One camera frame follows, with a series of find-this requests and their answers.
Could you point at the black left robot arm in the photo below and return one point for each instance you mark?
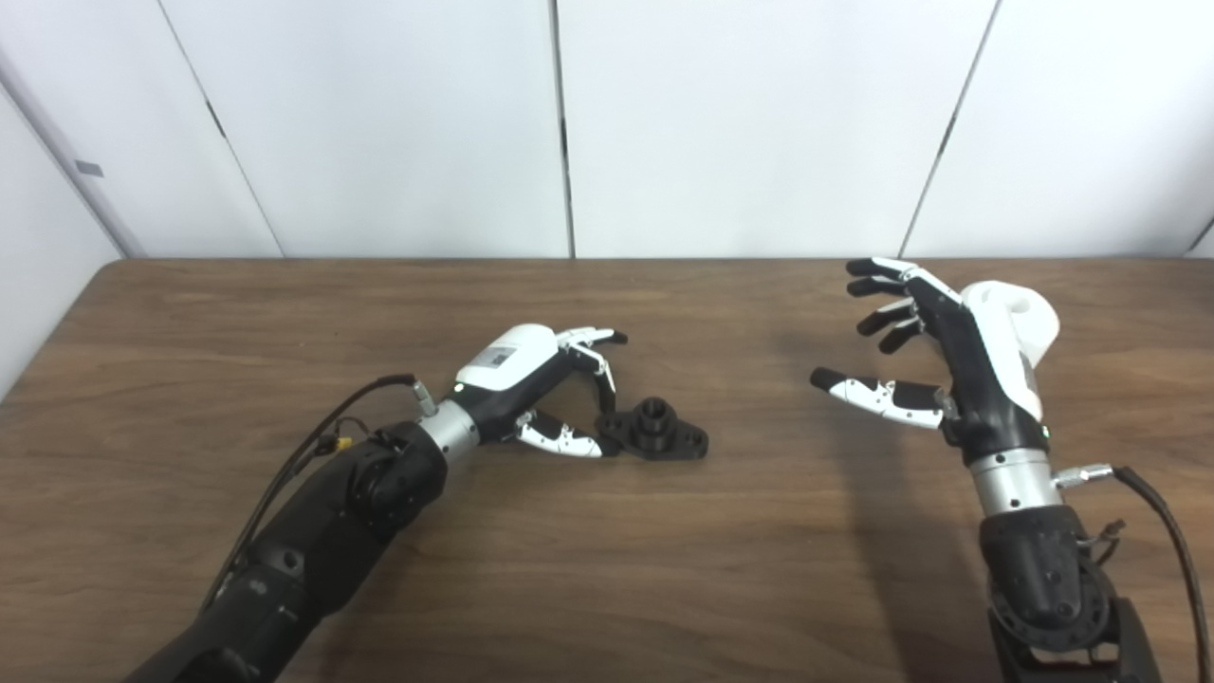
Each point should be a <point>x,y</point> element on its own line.
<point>313,541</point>

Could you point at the round white plastic piece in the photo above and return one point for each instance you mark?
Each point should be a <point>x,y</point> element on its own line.
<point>1039,327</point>

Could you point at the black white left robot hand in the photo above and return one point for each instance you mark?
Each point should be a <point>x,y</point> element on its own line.
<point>512,365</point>

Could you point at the black plastic holder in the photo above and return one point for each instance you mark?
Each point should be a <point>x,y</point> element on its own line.
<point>683,444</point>

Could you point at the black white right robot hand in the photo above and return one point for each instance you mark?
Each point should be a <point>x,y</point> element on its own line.
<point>991,389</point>

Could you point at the small gray wall label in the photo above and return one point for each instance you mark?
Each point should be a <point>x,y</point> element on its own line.
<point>89,169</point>

